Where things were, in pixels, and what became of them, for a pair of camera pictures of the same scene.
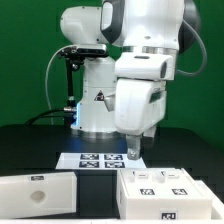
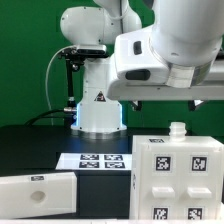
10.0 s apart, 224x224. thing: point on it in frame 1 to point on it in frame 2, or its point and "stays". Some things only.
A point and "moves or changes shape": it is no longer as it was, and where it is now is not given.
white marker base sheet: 97,160 stays
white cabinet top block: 38,195 stays
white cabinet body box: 161,194 moves or changes shape
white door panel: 144,183 to 160,182
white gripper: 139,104 to 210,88
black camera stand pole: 72,65 stays
